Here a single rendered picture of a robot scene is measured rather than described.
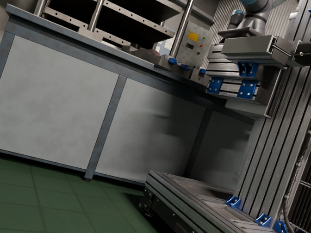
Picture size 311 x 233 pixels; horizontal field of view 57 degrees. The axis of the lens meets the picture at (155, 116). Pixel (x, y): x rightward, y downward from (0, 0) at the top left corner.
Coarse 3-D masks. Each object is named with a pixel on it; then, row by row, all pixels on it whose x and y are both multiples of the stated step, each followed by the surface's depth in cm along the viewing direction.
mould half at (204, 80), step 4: (192, 72) 190; (196, 72) 190; (192, 76) 190; (196, 76) 191; (200, 76) 192; (204, 76) 193; (208, 76) 194; (196, 80) 191; (200, 80) 192; (204, 80) 193; (208, 80) 194; (204, 84) 193
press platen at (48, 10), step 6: (48, 12) 229; (54, 12) 230; (60, 12) 232; (60, 18) 232; (66, 18) 234; (72, 18) 235; (72, 24) 236; (78, 24) 237; (84, 24) 239; (96, 30) 243; (102, 36) 245; (108, 36) 247; (114, 36) 249; (114, 42) 251; (120, 42) 251; (126, 42) 253
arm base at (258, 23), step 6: (246, 18) 142; (252, 18) 140; (258, 18) 139; (264, 18) 140; (240, 24) 143; (246, 24) 140; (252, 24) 139; (258, 24) 139; (264, 24) 141; (258, 30) 138; (264, 30) 141
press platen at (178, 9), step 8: (112, 0) 302; (128, 0) 285; (136, 0) 278; (144, 0) 270; (152, 0) 264; (160, 0) 261; (128, 8) 309; (136, 8) 300; (144, 8) 292; (152, 8) 284; (160, 8) 277; (168, 8) 269; (176, 8) 268; (144, 16) 317; (152, 16) 308; (160, 16) 299; (168, 16) 290
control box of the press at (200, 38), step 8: (192, 24) 278; (184, 32) 277; (192, 32) 279; (200, 32) 282; (208, 32) 285; (184, 40) 278; (192, 40) 280; (200, 40) 284; (208, 40) 286; (184, 48) 279; (192, 48) 282; (200, 48) 285; (176, 56) 277; (184, 56) 280; (192, 56) 283; (200, 56) 286; (192, 64) 284; (200, 64) 287
